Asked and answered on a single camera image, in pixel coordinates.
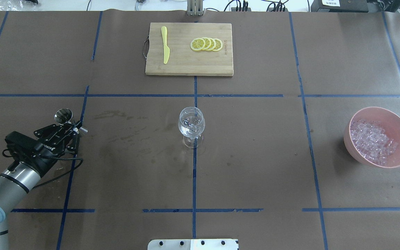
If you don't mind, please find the clear wine glass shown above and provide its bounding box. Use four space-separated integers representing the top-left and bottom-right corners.
178 107 206 149

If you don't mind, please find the aluminium frame post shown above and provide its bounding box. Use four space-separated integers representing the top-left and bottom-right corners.
187 0 205 16

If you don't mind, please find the steel double jigger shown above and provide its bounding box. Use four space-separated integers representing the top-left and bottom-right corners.
54 108 88 134

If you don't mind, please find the pile of clear ice cubes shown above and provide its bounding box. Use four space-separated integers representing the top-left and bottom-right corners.
350 119 398 166

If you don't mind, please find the white camera post with base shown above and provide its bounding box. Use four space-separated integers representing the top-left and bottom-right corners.
147 239 239 250

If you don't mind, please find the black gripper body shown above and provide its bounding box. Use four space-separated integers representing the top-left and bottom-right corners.
30 124 81 160

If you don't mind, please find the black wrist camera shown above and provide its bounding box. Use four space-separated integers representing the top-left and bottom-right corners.
5 131 42 152

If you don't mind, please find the black box with label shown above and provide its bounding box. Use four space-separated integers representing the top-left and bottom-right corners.
310 0 368 13

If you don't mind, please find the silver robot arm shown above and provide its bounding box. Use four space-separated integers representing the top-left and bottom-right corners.
0 121 83 250

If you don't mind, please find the yellow plastic knife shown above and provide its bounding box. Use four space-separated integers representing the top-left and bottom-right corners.
161 26 171 64

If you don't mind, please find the lemon slice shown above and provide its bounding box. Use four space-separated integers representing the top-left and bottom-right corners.
212 38 223 52
206 38 216 51
190 38 206 51
202 37 213 51

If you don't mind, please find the pink bowl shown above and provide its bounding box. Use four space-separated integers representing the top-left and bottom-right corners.
343 107 400 169

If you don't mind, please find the wooden cutting board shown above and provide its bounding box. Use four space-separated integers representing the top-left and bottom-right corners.
145 22 234 77

